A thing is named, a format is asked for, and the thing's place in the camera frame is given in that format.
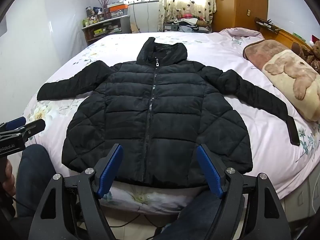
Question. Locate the wooden shelf unit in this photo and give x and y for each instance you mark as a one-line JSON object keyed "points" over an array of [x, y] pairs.
{"points": [[107, 28]]}

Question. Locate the orange lidded storage box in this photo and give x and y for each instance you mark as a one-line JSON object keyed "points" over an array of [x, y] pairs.
{"points": [[118, 8]]}

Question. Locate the person's left hand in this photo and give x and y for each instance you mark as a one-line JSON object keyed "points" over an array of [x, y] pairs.
{"points": [[10, 177]]}

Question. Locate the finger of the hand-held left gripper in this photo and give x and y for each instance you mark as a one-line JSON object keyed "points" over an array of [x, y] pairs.
{"points": [[15, 123], [33, 127]]}

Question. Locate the person's left leg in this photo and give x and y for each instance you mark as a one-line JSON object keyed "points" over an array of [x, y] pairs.
{"points": [[32, 180]]}

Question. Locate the white cabinet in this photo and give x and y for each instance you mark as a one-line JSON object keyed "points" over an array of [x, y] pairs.
{"points": [[145, 17]]}

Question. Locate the black box appliance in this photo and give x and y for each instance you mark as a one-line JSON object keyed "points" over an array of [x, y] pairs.
{"points": [[170, 27]]}

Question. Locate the brown teddy bear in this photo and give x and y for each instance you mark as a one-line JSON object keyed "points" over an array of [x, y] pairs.
{"points": [[313, 51]]}

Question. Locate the person's right leg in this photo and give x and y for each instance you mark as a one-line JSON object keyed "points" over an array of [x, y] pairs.
{"points": [[195, 217]]}

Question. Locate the group of bottles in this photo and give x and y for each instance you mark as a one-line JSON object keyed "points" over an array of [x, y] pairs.
{"points": [[93, 16]]}

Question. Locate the bear print pillow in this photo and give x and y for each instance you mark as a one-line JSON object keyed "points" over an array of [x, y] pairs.
{"points": [[300, 80], [287, 33]]}

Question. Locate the bed with floral pink sheet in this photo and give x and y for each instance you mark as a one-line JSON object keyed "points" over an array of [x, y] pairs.
{"points": [[225, 55]]}

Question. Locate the heart print curtain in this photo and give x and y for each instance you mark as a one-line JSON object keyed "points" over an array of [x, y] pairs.
{"points": [[185, 0]]}

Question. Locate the green flat packet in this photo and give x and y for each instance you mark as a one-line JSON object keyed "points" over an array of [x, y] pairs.
{"points": [[299, 36]]}

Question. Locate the black puffer jacket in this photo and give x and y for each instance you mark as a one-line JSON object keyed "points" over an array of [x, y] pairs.
{"points": [[175, 105]]}

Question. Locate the small red item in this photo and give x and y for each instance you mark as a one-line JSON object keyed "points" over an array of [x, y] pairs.
{"points": [[312, 38]]}

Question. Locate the pile of clothes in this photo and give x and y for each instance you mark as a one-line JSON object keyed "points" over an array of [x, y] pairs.
{"points": [[195, 23]]}

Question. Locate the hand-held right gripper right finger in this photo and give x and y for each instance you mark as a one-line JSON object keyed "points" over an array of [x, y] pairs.
{"points": [[210, 172]]}

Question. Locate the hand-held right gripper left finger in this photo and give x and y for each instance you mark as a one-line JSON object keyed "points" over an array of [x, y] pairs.
{"points": [[110, 172]]}

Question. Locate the wooden wardrobe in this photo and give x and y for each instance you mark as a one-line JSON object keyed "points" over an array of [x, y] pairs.
{"points": [[232, 5]]}

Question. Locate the brown plush pillow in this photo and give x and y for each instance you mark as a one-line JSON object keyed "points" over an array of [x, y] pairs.
{"points": [[262, 51]]}

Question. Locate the person's leg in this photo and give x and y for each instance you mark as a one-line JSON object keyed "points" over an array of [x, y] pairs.
{"points": [[195, 217], [32, 180]]}

